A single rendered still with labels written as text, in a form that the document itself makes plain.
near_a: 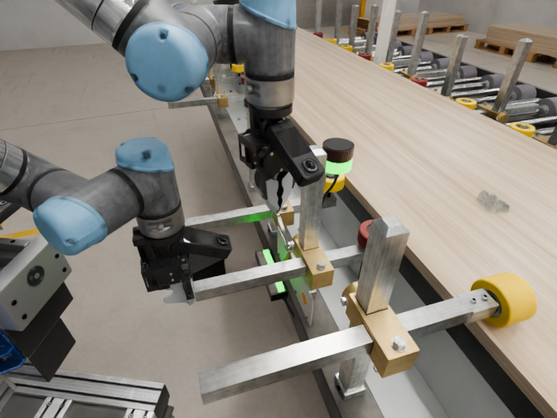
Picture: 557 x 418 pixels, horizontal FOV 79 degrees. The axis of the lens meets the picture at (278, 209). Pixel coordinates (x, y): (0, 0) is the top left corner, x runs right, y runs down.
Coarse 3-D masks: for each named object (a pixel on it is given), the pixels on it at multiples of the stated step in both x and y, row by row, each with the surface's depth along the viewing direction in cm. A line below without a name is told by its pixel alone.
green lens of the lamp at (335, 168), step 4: (328, 164) 63; (332, 164) 63; (336, 164) 63; (340, 164) 63; (344, 164) 63; (348, 164) 63; (328, 168) 64; (332, 168) 63; (336, 168) 63; (340, 168) 63; (344, 168) 63; (348, 168) 64; (328, 172) 64; (332, 172) 64; (336, 172) 64; (340, 172) 64; (344, 172) 64
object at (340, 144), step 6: (336, 138) 65; (324, 144) 63; (330, 144) 63; (336, 144) 63; (342, 144) 63; (348, 144) 63; (336, 150) 61; (342, 150) 61; (330, 162) 63; (336, 174) 68; (336, 180) 68; (324, 186) 66; (324, 198) 70
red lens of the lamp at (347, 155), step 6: (354, 144) 63; (324, 150) 63; (330, 150) 62; (348, 150) 62; (330, 156) 62; (336, 156) 62; (342, 156) 62; (348, 156) 62; (336, 162) 62; (342, 162) 62
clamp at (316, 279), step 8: (296, 240) 78; (296, 248) 78; (320, 248) 76; (296, 256) 79; (304, 256) 74; (312, 256) 74; (320, 256) 74; (312, 264) 72; (328, 264) 72; (312, 272) 70; (320, 272) 70; (328, 272) 71; (312, 280) 71; (320, 280) 71; (328, 280) 72; (312, 288) 72
